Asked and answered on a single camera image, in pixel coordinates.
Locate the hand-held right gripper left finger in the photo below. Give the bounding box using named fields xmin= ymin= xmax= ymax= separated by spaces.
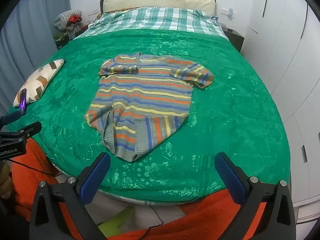
xmin=29 ymin=152 xmax=112 ymax=240

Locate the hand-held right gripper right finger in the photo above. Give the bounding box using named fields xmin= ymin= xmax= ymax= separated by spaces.
xmin=214 ymin=152 xmax=297 ymax=240

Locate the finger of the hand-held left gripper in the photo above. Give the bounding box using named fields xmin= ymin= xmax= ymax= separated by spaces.
xmin=0 ymin=121 xmax=42 ymax=144
xmin=0 ymin=110 xmax=23 ymax=127

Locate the striped knit sweater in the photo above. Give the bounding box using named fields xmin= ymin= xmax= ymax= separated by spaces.
xmin=84 ymin=52 xmax=215 ymax=162

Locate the pile of clothes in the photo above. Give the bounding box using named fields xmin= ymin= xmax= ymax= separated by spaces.
xmin=54 ymin=15 xmax=88 ymax=49

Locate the person's left hand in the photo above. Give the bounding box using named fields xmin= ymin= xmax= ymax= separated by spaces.
xmin=0 ymin=161 xmax=13 ymax=202

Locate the smartphone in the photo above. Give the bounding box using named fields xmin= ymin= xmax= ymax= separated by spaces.
xmin=19 ymin=88 xmax=27 ymax=116

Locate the white brown patterned pillow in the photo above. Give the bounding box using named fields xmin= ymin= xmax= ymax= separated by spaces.
xmin=13 ymin=59 xmax=65 ymax=108

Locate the yellow green object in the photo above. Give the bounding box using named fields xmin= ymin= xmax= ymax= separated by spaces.
xmin=99 ymin=206 xmax=135 ymax=238

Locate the green floral blanket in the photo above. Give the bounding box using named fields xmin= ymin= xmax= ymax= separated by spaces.
xmin=6 ymin=27 xmax=290 ymax=203

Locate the blue grey curtain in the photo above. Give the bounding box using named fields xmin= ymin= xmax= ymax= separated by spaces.
xmin=0 ymin=0 xmax=73 ymax=115

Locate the grey knitted cloth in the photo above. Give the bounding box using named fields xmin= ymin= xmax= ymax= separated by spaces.
xmin=54 ymin=9 xmax=83 ymax=29

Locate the white wardrobe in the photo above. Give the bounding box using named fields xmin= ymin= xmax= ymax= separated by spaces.
xmin=241 ymin=0 xmax=320 ymax=220

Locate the dark nightstand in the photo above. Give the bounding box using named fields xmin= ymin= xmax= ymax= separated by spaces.
xmin=221 ymin=26 xmax=245 ymax=53

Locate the green checked bedsheet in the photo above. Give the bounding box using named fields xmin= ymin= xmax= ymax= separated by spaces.
xmin=75 ymin=7 xmax=229 ymax=40

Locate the cream padded headboard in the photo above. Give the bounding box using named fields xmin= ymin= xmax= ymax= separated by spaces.
xmin=100 ymin=0 xmax=217 ymax=15

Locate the black cable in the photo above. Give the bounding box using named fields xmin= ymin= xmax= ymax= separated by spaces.
xmin=10 ymin=161 xmax=60 ymax=177
xmin=136 ymin=205 xmax=164 ymax=233

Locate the white wall switch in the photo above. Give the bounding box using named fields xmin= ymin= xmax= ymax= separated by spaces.
xmin=221 ymin=8 xmax=237 ymax=19

